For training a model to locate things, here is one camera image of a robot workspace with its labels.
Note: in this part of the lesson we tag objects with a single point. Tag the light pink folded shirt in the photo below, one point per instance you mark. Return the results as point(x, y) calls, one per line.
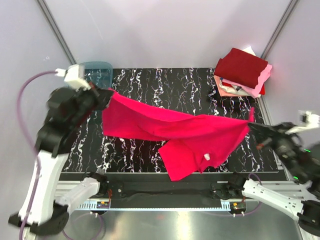
point(254, 92)

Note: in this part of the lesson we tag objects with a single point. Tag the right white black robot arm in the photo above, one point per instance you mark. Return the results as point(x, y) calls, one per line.
point(302, 164)

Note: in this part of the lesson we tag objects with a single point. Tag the red folded shirt bottom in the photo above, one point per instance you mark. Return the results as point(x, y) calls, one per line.
point(262, 91)

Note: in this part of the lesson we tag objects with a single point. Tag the dark red folded shirt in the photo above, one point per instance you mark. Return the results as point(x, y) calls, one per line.
point(240, 67)

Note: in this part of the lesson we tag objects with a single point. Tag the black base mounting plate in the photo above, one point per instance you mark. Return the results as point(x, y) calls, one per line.
point(157, 191)

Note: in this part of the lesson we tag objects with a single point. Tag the peach folded shirt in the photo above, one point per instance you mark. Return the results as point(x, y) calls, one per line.
point(221, 91)

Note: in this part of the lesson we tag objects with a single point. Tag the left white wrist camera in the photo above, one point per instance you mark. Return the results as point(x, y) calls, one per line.
point(74, 77)

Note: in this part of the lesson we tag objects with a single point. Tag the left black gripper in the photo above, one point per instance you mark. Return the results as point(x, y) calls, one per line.
point(103, 96)

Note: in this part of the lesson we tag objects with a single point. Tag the bright pink t shirt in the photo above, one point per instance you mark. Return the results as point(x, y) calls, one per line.
point(193, 142)

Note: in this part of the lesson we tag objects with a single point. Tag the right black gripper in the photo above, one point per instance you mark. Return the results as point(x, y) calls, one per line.
point(278, 131)

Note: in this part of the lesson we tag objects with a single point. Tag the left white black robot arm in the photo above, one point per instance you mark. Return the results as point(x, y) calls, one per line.
point(42, 212)

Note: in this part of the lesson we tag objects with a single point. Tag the translucent blue plastic basin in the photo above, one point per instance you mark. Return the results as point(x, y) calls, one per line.
point(99, 73)

